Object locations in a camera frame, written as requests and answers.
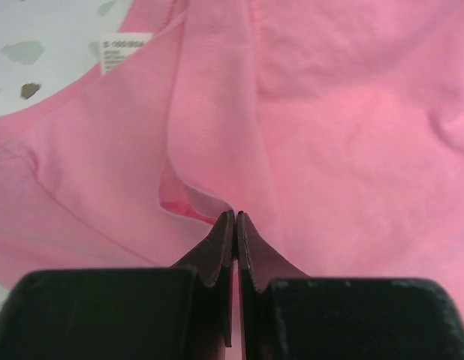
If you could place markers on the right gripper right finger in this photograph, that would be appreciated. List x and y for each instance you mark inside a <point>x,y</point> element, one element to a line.
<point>286,314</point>

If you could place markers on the pink t shirt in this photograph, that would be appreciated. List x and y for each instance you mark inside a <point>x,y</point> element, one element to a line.
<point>338,126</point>

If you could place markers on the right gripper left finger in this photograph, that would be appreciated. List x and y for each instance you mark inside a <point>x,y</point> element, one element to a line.
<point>179,312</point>

